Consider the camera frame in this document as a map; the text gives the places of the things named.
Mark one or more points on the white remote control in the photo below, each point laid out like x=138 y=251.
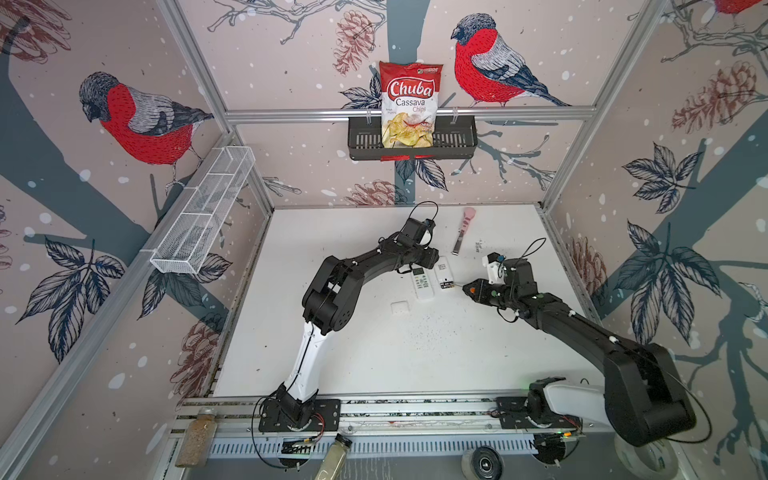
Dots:
x=444 y=274
x=423 y=288

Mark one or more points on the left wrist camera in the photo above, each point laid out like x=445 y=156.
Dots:
x=425 y=232

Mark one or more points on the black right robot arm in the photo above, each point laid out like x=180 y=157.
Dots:
x=642 y=397

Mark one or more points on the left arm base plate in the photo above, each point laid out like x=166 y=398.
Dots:
x=286 y=416

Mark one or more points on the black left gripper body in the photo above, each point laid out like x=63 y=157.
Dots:
x=425 y=258

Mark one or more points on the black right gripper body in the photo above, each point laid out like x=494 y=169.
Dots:
x=499 y=295

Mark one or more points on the beige grain filled bottle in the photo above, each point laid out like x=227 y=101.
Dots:
x=335 y=458

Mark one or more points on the black wire basket shelf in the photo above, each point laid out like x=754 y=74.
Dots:
x=446 y=138

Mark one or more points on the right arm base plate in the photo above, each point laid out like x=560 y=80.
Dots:
x=514 y=412

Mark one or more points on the orange black screwdriver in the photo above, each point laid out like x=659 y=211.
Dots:
x=469 y=290

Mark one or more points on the clear tape roll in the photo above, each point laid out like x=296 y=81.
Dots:
x=654 y=461

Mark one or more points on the brown grain filled bottle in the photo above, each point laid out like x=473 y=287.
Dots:
x=197 y=441

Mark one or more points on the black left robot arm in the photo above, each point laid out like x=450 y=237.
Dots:
x=330 y=301

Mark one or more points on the white battery cover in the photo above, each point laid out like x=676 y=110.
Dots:
x=400 y=308

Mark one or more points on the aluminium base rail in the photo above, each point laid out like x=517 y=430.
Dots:
x=405 y=426

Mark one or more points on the red cassava chips bag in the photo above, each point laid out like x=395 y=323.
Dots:
x=409 y=104

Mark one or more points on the white mesh wire tray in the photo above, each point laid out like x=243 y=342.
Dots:
x=191 y=237

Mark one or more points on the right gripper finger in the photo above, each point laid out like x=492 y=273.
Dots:
x=476 y=297
x=474 y=284

